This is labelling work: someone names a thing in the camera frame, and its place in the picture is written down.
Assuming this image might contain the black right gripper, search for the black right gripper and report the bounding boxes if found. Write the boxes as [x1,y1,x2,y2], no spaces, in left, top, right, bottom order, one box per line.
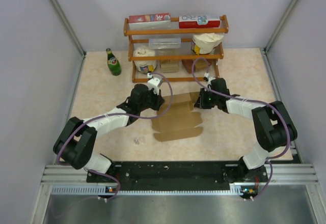
[195,88,219,109]

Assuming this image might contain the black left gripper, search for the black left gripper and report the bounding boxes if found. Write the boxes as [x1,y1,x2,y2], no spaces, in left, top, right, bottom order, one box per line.
[139,87,165,111]

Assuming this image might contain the brown cardboard box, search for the brown cardboard box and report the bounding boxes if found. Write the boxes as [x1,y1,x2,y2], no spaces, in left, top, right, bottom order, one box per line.
[152,92,203,142]

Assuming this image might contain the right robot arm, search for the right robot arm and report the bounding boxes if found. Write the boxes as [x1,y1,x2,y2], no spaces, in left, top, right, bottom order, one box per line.
[195,73,297,183]

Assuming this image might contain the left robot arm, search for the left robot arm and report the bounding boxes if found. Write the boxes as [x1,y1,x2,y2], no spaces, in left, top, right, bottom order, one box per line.
[53,79,164,182]

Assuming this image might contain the red white carton box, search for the red white carton box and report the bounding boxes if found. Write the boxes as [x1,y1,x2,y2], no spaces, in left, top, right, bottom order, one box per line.
[178,15,221,29]

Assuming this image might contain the red foil wrap box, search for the red foil wrap box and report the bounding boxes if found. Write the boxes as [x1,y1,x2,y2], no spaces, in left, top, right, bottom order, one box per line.
[128,13,171,30]

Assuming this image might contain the brown scouring pad pack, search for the brown scouring pad pack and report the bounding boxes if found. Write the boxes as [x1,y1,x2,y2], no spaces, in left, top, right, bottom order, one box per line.
[181,59,207,73]

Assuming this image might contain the tan sponge block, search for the tan sponge block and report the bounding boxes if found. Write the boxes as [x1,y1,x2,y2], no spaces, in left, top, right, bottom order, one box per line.
[160,60,179,73]

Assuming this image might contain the green glass bottle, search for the green glass bottle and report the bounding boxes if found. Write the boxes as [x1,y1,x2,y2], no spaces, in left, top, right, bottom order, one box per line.
[106,48,122,76]

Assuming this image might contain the white bag upper shelf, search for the white bag upper shelf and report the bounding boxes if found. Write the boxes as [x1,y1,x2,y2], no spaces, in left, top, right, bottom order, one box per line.
[191,33,225,54]

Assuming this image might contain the clear plastic container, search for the clear plastic container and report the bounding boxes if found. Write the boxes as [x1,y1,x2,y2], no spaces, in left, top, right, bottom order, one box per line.
[148,38,181,49]

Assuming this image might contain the orange wooden shelf rack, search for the orange wooden shelf rack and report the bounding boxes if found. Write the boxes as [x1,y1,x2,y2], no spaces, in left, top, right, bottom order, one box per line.
[123,15,229,83]

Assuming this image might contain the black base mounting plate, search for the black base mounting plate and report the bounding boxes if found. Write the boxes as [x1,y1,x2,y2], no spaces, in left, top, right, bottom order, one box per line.
[86,160,270,191]

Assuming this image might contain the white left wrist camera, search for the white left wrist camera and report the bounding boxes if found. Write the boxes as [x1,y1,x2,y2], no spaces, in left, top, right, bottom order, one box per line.
[146,72,163,95]

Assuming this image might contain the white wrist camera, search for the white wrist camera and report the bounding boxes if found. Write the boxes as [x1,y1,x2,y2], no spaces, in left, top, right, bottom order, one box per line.
[146,72,163,95]
[204,72,215,87]

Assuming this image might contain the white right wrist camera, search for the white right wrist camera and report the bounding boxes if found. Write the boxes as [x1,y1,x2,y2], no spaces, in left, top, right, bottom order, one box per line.
[204,72,215,87]

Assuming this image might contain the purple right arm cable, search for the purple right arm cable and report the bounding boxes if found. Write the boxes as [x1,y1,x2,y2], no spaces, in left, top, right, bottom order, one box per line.
[191,58,291,201]

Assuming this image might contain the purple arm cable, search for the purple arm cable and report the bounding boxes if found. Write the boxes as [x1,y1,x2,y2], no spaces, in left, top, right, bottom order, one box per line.
[191,58,291,201]
[52,72,174,218]

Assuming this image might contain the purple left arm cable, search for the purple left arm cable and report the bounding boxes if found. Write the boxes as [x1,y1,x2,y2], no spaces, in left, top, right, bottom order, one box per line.
[52,72,174,218]

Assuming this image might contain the grey slotted cable duct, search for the grey slotted cable duct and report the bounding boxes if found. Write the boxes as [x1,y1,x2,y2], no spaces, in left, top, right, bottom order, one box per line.
[50,184,258,196]

